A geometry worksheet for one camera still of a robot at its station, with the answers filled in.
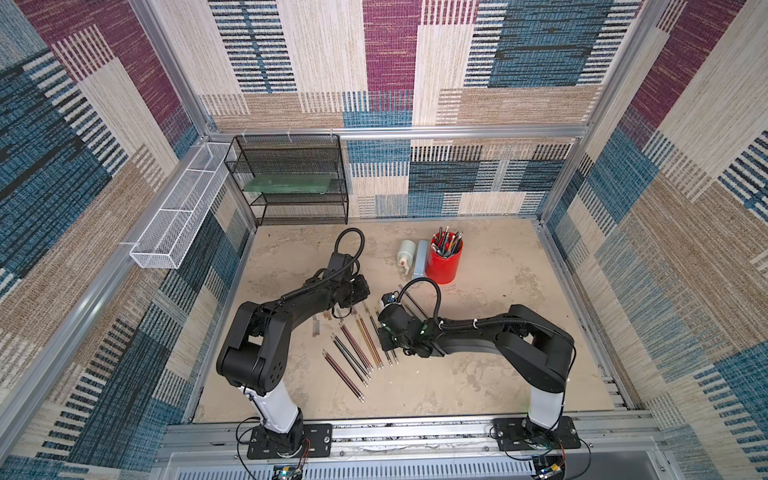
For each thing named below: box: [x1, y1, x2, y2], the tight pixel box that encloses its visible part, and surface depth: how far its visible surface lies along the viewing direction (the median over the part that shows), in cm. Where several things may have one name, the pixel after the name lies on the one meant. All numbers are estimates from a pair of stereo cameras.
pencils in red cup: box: [431, 226, 463, 258], surface depth 96 cm
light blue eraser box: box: [413, 240, 429, 279], surface depth 104 cm
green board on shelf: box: [244, 174, 332, 193], surface depth 105 cm
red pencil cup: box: [425, 231, 463, 285], surface depth 97 cm
